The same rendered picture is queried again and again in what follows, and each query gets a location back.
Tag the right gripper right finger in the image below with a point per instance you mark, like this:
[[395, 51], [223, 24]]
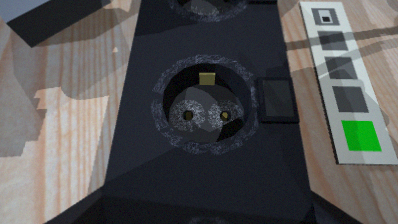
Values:
[[327, 213]]

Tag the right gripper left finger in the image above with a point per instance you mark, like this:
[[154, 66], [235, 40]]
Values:
[[85, 211]]

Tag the grey diagram card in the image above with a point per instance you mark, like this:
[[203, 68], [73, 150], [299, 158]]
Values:
[[356, 124]]

